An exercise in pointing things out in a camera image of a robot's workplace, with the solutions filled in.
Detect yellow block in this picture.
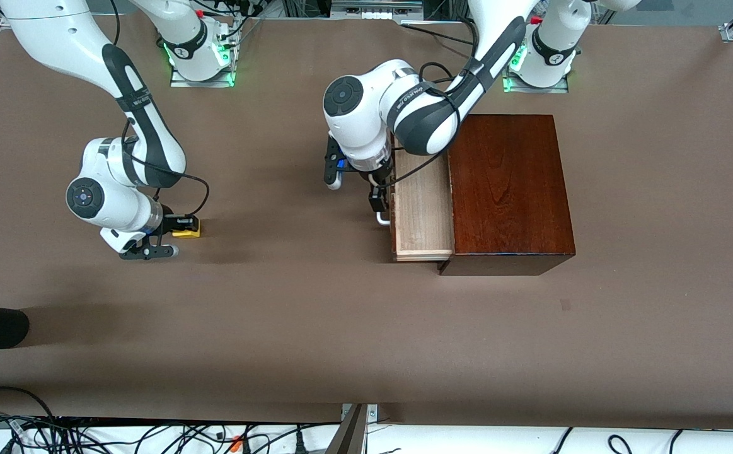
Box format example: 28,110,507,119
172,216,202,240

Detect dark brown wooden cabinet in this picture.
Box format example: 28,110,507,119
437,114,576,277

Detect grey power strip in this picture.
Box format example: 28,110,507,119
330,0,425,23

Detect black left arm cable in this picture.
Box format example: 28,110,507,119
391,58,487,187

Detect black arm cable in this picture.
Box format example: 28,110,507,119
120,117,211,218
391,58,487,187

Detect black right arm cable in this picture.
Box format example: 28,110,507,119
120,117,211,218

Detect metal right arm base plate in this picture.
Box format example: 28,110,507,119
170,62,237,88

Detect long black base cable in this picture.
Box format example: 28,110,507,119
400,19,477,48

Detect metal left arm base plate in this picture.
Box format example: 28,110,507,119
500,35,570,95

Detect black base cable bundle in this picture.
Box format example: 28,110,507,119
199,0,266,45

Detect grey metal bracket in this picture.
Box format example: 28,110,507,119
325,404,379,454

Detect tangled black cable bundle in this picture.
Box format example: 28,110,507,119
0,386,342,454

